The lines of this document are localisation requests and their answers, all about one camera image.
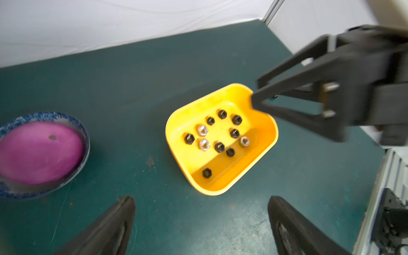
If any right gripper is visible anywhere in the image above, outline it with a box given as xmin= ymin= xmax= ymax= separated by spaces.
xmin=251 ymin=25 xmax=408 ymax=146

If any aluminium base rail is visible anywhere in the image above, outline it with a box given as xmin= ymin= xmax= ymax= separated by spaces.
xmin=352 ymin=149 xmax=408 ymax=255

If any small black nut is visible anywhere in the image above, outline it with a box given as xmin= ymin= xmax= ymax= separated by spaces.
xmin=206 ymin=116 xmax=215 ymax=126

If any yellow plastic storage box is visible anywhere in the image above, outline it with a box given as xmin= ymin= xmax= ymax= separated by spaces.
xmin=165 ymin=84 xmax=279 ymax=196

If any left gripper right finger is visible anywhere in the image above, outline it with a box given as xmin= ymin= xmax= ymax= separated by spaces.
xmin=268 ymin=196 xmax=349 ymax=255

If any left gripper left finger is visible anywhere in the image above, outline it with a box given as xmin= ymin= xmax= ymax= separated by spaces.
xmin=54 ymin=196 xmax=136 ymax=255

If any purple ball in bowl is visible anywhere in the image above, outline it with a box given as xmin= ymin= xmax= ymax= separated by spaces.
xmin=1 ymin=112 xmax=90 ymax=200

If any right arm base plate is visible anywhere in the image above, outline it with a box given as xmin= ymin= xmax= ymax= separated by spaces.
xmin=371 ymin=188 xmax=408 ymax=253

